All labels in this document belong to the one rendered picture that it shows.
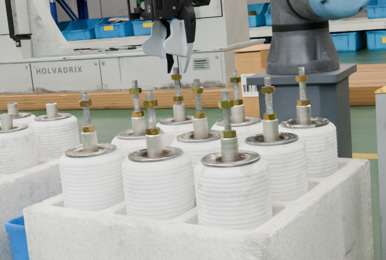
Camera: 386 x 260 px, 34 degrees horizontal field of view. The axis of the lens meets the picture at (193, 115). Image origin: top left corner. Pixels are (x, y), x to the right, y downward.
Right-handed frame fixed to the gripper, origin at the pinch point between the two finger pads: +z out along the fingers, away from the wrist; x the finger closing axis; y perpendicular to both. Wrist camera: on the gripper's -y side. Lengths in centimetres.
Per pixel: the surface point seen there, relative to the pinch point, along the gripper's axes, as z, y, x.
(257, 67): 11, -82, -53
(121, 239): 19.3, 28.6, 17.6
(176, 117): 9.1, 1.7, 0.2
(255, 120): 9.6, -3.5, 13.9
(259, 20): 3, -367, -293
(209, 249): 18.8, 25.5, 30.8
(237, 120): 9.3, -1.2, 12.0
